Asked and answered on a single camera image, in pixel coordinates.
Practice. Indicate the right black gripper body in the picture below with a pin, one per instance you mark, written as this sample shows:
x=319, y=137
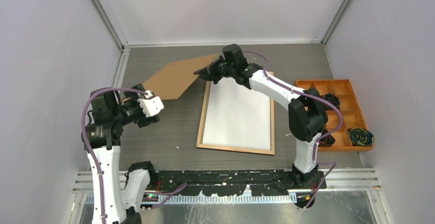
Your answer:
x=224, y=71

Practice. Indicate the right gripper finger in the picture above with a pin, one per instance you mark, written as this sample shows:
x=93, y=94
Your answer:
x=206, y=77
x=208, y=70

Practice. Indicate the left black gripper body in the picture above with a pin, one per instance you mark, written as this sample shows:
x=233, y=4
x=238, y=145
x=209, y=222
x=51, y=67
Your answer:
x=137, y=115

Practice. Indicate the brown backing board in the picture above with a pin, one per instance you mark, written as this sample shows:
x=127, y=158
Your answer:
x=173, y=79

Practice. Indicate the wooden picture frame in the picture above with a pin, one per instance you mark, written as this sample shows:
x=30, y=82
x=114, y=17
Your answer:
x=238, y=117

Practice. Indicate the landscape photo print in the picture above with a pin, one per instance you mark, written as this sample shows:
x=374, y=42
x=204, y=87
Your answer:
x=238, y=117

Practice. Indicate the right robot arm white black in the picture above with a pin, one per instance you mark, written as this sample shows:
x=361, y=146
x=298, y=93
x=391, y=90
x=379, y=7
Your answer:
x=307, y=116

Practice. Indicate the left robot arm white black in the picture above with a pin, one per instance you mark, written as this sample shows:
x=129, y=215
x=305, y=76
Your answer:
x=104, y=116

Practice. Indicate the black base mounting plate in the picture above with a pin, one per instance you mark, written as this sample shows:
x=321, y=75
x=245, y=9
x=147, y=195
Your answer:
x=275, y=182

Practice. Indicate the black rolled tie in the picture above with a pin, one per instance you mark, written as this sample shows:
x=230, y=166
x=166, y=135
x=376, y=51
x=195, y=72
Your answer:
x=333, y=99

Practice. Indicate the dark red rolled tie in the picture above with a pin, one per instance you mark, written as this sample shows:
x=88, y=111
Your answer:
x=327, y=140

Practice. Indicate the orange compartment tray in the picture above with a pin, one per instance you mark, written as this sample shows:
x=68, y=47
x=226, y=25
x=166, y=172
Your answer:
x=349, y=108

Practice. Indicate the blue yellow rolled tie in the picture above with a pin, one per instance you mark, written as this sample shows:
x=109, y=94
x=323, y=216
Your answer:
x=360, y=137

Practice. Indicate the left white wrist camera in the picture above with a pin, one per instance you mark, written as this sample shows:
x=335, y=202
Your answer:
x=150, y=104

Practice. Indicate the aluminium front rail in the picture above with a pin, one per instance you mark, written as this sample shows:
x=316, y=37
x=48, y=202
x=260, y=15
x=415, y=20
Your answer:
x=334, y=181

